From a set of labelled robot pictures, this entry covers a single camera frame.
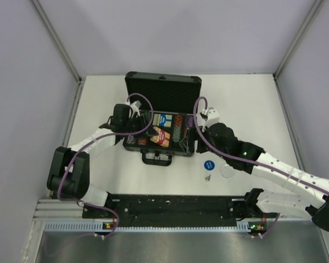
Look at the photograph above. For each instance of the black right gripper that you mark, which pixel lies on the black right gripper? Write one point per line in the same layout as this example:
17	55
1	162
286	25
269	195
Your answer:
200	148

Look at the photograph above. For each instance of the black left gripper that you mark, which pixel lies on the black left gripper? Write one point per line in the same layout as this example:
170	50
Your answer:
142	120

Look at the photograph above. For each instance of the blue small blind button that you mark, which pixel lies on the blue small blind button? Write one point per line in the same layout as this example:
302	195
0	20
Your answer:
209	165

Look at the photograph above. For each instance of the clear round dealer button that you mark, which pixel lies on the clear round dealer button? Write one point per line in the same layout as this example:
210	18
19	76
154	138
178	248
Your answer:
226	171

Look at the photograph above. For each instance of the blue playing card box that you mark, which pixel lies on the blue playing card box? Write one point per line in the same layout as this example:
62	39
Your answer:
162	120

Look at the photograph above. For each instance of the red playing card box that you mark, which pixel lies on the red playing card box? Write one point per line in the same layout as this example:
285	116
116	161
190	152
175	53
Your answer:
162	138

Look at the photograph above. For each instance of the stack of poker chips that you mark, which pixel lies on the stack of poker chips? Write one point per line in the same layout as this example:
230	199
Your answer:
189	122

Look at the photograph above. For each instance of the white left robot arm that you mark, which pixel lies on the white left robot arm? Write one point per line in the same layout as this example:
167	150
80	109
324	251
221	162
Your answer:
69	175

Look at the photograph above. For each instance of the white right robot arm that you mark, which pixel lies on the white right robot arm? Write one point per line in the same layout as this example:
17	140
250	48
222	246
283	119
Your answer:
309	194

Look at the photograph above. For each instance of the black poker set case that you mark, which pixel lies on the black poker set case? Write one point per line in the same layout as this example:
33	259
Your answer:
168	94

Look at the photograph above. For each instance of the blue white chip row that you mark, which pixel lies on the blue white chip row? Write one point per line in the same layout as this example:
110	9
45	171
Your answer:
131	140

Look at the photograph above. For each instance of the green chip row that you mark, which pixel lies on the green chip row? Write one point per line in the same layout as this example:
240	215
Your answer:
142	141

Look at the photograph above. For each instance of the purple orange chip row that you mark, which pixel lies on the purple orange chip row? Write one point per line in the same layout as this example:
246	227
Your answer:
185	140

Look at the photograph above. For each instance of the orange grey chip row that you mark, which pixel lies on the orange grey chip row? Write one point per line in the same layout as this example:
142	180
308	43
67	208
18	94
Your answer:
177	128

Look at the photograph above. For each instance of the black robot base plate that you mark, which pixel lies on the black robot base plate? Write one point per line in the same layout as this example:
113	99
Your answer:
175	210

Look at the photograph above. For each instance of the blue-grey cable duct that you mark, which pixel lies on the blue-grey cable duct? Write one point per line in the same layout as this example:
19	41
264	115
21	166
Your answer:
102	227

